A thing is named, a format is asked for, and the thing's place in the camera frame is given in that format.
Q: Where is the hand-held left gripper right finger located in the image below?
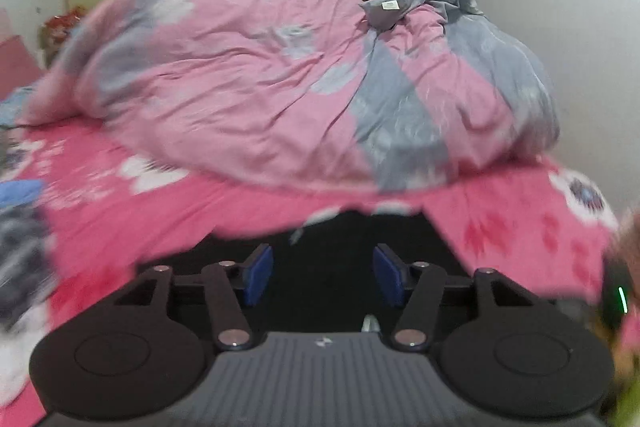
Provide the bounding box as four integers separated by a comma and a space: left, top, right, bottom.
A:
374, 244, 539, 352

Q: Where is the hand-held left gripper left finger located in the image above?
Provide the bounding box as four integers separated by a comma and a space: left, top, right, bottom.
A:
112, 244, 275, 352

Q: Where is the black t-shirt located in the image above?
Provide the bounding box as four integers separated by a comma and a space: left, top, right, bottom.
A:
135, 209, 482, 339

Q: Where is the green white fluffy clothing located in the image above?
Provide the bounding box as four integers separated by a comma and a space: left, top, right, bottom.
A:
607, 322, 640, 427

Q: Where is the pink floral bed blanket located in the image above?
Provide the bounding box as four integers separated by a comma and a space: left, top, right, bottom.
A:
0, 122, 621, 423

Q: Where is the pink grey floral duvet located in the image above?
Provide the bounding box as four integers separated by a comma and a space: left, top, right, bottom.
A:
17, 0, 562, 196

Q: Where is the plaid shirt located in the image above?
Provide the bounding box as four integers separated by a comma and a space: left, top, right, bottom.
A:
0, 202, 57, 324

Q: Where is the white shirt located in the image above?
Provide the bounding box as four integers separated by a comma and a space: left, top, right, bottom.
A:
0, 307, 52, 389

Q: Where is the light blue garment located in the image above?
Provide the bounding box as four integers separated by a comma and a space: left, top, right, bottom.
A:
0, 87, 37, 128

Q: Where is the red snack bag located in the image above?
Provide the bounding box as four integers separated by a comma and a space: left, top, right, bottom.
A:
40, 7, 89, 48

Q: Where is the pink pillow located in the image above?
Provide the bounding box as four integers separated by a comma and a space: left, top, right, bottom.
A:
0, 34, 44, 101

